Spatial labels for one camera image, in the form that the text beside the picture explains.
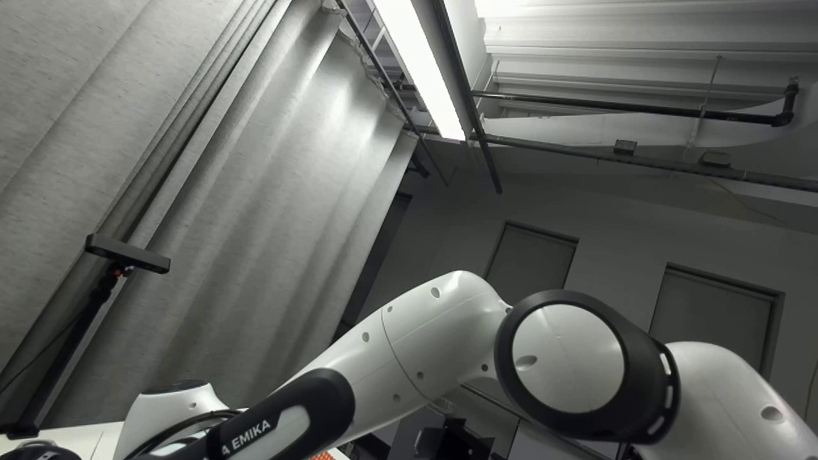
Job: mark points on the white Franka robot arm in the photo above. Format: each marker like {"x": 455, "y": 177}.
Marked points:
{"x": 426, "y": 341}

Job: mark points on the grey narrow door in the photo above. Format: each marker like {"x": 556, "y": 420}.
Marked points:
{"x": 533, "y": 259}

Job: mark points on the grey curtain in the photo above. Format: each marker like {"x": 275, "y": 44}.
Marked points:
{"x": 256, "y": 257}

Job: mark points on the ceiling light fixture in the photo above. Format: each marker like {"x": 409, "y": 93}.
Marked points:
{"x": 417, "y": 59}

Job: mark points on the black background equipment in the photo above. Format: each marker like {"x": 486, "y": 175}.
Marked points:
{"x": 455, "y": 437}

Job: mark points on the black ceiling pipe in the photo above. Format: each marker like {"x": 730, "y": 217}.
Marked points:
{"x": 641, "y": 108}

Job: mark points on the grey wide door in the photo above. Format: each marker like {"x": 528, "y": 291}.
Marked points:
{"x": 716, "y": 310}

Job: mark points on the black round object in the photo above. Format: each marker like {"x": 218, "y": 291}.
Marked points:
{"x": 27, "y": 453}

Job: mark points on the grey wall conduit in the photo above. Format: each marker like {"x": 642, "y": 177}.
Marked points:
{"x": 597, "y": 153}

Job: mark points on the black rail bracket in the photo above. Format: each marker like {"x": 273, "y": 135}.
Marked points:
{"x": 128, "y": 254}

